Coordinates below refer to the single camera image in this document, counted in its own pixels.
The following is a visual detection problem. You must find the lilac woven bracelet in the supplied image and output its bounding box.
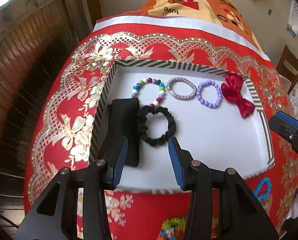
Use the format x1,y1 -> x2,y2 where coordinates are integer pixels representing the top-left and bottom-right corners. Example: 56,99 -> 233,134
166,76 -> 198,101

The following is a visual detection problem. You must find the eye chart poster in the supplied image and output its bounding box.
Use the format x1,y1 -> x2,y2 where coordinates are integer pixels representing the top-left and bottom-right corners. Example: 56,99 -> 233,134
287,0 -> 298,37

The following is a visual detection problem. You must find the multicolour bead bracelet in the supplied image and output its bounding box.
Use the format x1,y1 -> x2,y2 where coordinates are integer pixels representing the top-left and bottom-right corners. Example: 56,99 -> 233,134
131,77 -> 166,108

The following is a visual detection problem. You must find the wooden chair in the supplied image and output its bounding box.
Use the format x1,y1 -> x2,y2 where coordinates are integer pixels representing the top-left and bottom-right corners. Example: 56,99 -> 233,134
276,45 -> 298,94

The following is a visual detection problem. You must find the white striped jewelry tray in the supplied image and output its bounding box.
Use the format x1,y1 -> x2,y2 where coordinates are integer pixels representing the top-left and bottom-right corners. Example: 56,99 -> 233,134
90,60 -> 275,194

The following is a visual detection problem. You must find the red gold floral tablecloth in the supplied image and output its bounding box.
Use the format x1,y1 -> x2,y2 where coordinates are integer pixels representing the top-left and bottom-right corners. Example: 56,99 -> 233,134
24,15 -> 298,231

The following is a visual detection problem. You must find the wooden slatted door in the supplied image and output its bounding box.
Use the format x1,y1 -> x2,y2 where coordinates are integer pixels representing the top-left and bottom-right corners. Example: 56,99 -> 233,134
0,0 -> 92,202

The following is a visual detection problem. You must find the purple bead bracelet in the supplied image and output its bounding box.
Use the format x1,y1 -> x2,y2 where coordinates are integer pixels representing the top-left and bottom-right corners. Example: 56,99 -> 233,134
196,80 -> 223,109

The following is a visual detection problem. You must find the colourful chain bracelet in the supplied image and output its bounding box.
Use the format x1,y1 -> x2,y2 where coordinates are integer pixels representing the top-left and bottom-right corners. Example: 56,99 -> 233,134
156,217 -> 190,240

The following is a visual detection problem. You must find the black velvet jewelry pouch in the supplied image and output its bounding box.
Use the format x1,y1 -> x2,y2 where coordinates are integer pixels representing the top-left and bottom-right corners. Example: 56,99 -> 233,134
98,98 -> 140,167

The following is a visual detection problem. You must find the black scrunchie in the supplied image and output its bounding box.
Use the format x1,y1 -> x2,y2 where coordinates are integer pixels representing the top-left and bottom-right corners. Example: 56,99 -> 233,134
137,106 -> 177,147

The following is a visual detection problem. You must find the leopard print bow scrunchie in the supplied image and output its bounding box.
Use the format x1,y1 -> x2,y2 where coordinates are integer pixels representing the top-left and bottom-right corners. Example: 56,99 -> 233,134
258,194 -> 273,215

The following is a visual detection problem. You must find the blue bead bracelet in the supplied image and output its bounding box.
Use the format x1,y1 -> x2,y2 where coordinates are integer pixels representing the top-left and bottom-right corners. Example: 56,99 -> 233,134
253,177 -> 273,202

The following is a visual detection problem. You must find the orange cartoon blanket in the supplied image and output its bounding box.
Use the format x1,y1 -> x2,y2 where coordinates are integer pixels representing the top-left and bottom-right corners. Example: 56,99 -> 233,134
137,0 -> 263,52

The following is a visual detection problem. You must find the red satin bow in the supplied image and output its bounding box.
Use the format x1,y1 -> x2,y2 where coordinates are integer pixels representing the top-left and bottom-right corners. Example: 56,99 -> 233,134
221,73 -> 256,119

